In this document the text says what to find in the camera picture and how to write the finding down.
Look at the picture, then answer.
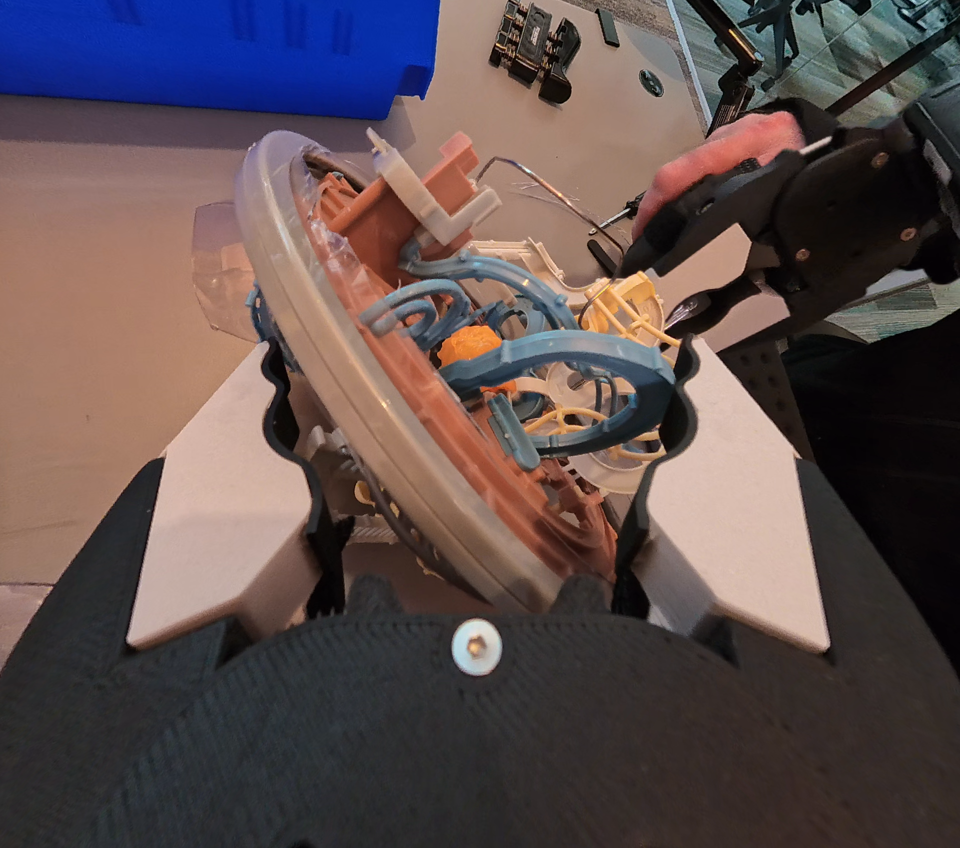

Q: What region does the black-handled screwdriver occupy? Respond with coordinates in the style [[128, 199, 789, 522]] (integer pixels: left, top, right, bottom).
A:
[[588, 188, 650, 234]]

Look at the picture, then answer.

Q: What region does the blue storage bin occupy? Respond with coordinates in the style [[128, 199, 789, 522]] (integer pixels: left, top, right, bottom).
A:
[[0, 0, 442, 122]]

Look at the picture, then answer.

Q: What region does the small clear plastic shell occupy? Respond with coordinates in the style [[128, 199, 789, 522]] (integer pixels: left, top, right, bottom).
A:
[[191, 201, 260, 343]]

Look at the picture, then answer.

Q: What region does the person's leg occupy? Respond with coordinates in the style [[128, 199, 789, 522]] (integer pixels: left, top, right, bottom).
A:
[[780, 319, 960, 669]]

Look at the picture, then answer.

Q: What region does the marble maze ball toy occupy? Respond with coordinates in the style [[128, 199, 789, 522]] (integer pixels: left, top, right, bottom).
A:
[[234, 128, 680, 613]]

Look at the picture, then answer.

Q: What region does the person's right hand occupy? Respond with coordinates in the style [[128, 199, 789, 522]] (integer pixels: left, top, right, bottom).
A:
[[633, 110, 807, 242]]

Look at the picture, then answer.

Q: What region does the person's right forearm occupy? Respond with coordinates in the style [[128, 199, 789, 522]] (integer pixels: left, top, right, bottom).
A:
[[757, 96, 841, 148]]

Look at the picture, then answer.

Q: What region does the black plastic device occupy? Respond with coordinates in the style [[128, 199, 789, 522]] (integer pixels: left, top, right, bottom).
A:
[[487, 0, 584, 107]]

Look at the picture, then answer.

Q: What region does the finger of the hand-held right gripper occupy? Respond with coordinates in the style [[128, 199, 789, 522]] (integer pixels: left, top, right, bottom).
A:
[[654, 220, 756, 311], [681, 276, 790, 348]]

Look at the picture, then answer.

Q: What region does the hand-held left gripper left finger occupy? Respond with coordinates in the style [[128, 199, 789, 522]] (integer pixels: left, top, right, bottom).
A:
[[126, 341, 355, 653]]

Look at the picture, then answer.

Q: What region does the black dimpled mat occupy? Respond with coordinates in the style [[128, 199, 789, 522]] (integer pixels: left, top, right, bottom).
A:
[[723, 338, 815, 463]]

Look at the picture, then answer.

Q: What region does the clear plastic wrapper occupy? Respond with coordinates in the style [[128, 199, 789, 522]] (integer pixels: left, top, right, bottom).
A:
[[510, 176, 586, 212]]

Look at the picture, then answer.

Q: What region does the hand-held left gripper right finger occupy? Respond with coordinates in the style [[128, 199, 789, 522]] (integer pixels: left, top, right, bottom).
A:
[[611, 334, 832, 656]]

